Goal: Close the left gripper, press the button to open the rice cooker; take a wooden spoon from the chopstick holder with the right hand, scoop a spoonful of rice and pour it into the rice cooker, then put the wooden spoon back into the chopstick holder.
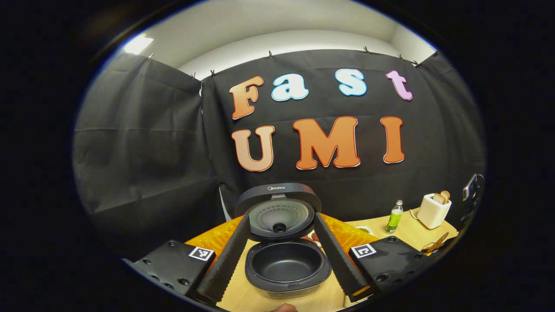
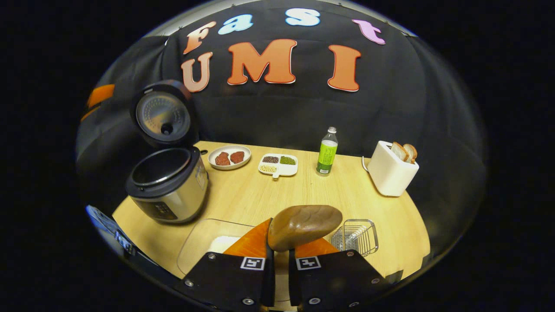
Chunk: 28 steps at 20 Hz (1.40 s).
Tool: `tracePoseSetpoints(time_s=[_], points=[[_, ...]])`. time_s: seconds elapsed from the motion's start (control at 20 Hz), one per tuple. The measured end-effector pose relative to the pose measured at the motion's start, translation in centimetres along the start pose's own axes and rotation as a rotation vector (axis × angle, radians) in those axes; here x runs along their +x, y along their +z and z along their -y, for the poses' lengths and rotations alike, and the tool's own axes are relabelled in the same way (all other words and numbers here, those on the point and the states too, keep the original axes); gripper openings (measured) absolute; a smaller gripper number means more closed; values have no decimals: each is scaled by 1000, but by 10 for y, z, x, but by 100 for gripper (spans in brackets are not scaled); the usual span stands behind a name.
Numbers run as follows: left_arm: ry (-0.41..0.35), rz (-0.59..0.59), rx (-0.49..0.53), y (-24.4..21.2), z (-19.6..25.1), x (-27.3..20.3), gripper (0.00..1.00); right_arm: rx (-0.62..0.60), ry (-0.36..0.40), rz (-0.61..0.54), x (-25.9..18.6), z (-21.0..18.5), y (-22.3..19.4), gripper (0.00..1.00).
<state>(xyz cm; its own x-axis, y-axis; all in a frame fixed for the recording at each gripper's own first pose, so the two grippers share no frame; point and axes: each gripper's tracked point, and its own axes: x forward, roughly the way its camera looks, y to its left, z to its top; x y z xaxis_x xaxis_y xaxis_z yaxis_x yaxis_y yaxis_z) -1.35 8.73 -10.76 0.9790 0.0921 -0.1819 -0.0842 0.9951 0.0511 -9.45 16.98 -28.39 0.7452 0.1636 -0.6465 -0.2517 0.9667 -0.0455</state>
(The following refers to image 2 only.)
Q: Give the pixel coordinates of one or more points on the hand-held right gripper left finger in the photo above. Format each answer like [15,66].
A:
[269,277]

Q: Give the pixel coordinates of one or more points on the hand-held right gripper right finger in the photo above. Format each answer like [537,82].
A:
[292,277]

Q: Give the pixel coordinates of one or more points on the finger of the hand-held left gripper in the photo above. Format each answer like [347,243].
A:
[100,94]

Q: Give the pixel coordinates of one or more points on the wooden spoon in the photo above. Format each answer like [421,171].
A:
[303,225]

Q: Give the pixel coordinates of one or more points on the black and silver rice cooker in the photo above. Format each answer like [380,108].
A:
[173,195]

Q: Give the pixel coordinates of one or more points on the clear rice container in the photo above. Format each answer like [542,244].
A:
[197,247]

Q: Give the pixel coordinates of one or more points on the white divided bean dish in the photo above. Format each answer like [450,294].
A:
[288,170]

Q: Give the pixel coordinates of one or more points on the red meat piece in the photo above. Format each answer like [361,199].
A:
[222,159]
[237,157]

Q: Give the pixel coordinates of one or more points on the green drink bottle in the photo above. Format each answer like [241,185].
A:
[326,156]

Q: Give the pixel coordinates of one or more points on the round white plate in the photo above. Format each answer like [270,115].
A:
[217,149]

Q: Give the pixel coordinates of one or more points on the blue cloth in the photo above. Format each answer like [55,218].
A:
[106,225]

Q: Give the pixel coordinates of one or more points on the white toaster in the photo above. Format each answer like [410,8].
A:
[390,175]

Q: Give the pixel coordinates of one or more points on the toast bread slice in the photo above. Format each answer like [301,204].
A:
[399,151]
[412,152]

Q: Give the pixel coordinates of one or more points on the black backdrop cloth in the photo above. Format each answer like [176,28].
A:
[390,108]

